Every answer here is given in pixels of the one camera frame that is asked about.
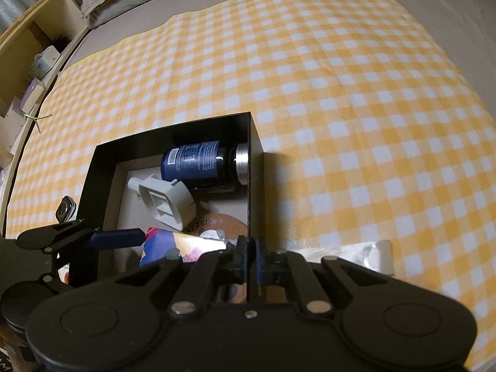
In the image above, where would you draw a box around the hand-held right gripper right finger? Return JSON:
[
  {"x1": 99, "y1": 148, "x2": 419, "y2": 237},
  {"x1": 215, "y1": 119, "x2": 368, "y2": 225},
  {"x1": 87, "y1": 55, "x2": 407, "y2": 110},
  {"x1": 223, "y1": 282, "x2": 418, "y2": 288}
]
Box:
[{"x1": 254, "y1": 236, "x2": 389, "y2": 314}]

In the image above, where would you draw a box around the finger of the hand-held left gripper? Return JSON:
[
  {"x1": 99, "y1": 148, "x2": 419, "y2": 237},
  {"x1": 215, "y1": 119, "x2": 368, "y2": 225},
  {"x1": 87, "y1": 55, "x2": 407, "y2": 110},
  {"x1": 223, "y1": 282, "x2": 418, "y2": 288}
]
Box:
[{"x1": 15, "y1": 219, "x2": 146, "y2": 253}]

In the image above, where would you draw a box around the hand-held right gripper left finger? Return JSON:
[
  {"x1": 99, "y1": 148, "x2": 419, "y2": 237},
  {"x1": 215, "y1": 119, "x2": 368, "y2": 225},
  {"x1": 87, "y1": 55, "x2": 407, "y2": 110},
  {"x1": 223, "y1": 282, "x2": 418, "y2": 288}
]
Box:
[{"x1": 112, "y1": 236, "x2": 249, "y2": 315}]

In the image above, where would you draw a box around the colourful card box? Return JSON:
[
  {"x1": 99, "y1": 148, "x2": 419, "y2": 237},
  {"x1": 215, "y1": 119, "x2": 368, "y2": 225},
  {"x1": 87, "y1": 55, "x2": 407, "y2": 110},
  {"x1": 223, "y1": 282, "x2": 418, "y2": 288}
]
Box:
[{"x1": 139, "y1": 228, "x2": 230, "y2": 269}]

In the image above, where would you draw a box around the black smartwatch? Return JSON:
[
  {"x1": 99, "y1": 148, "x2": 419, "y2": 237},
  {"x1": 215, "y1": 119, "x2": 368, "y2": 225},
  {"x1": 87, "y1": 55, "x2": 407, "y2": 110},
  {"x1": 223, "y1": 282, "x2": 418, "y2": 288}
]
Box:
[{"x1": 55, "y1": 196, "x2": 78, "y2": 224}]

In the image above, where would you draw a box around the black cardboard box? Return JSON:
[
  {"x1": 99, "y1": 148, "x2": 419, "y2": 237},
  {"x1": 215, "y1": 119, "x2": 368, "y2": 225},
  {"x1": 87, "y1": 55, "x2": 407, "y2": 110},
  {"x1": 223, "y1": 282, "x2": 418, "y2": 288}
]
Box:
[{"x1": 58, "y1": 112, "x2": 266, "y2": 303}]

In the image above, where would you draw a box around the black white patterned rug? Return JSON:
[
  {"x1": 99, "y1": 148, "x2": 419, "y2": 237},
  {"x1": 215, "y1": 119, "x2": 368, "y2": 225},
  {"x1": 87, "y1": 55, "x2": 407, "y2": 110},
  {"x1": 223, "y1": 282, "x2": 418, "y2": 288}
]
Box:
[{"x1": 0, "y1": 343, "x2": 38, "y2": 372}]

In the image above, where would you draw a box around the blue bottle with silver cap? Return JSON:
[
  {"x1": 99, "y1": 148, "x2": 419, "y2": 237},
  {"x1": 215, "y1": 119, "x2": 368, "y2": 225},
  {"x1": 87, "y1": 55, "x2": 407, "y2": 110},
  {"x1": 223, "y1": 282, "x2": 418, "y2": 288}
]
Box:
[{"x1": 160, "y1": 140, "x2": 251, "y2": 193}]

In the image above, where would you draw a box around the clear tape strip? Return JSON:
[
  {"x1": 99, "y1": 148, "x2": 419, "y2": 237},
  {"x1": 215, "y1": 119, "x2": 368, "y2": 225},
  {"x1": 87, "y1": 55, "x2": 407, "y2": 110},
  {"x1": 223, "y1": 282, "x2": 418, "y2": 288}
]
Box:
[{"x1": 294, "y1": 239, "x2": 395, "y2": 277}]

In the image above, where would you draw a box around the green plant stem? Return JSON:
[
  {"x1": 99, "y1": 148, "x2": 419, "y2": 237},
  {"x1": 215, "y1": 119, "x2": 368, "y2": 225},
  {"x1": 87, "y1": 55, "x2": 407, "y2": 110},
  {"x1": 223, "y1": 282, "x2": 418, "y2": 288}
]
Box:
[{"x1": 22, "y1": 112, "x2": 53, "y2": 133}]

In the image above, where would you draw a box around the yellow checkered cloth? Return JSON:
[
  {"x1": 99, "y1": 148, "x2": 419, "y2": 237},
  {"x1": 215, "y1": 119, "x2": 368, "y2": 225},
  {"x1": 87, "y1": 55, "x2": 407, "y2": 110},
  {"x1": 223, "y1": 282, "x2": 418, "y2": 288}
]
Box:
[{"x1": 6, "y1": 0, "x2": 496, "y2": 370}]

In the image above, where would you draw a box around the pale purple box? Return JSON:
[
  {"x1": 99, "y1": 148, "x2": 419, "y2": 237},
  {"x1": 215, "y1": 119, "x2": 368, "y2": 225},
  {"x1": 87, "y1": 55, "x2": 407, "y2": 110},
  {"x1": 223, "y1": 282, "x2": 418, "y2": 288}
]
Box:
[{"x1": 19, "y1": 77, "x2": 46, "y2": 113}]

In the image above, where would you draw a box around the white tissue box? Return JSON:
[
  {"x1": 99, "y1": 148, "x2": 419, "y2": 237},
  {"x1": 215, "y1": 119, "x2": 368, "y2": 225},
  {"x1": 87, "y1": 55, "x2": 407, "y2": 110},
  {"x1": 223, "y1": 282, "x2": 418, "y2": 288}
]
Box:
[{"x1": 29, "y1": 46, "x2": 63, "y2": 78}]

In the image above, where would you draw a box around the wooden shelf unit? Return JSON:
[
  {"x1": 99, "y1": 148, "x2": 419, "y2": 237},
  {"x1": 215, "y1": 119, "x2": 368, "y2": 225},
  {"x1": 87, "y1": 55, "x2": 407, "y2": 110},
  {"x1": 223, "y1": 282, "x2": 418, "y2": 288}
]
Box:
[{"x1": 0, "y1": 0, "x2": 94, "y2": 237}]

